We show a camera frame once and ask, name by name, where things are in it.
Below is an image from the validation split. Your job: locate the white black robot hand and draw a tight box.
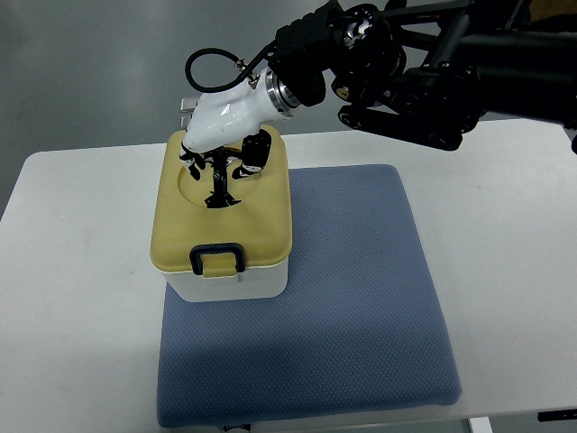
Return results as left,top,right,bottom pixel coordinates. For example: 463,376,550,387
179,68,300,180

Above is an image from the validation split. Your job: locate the yellow box lid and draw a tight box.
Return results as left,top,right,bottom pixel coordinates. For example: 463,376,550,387
150,125,292,272

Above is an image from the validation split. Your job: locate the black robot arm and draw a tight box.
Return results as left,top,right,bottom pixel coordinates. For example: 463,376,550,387
268,1,576,151

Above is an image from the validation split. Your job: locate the white storage box base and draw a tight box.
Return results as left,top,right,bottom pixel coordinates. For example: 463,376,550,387
158,253,289,302

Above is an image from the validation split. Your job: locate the lower metal floor plate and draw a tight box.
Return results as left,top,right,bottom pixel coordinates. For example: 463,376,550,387
180,114,192,130

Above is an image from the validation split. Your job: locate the blue padded mat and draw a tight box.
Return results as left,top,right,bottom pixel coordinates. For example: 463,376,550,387
157,164,462,428

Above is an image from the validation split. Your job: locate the white table leg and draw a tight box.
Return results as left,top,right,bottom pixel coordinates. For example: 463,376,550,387
468,417,493,433

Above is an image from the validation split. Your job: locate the black table control panel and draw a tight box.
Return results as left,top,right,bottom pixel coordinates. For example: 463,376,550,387
537,409,577,422

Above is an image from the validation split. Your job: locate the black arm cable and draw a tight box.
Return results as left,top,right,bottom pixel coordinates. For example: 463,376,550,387
185,47,271,94

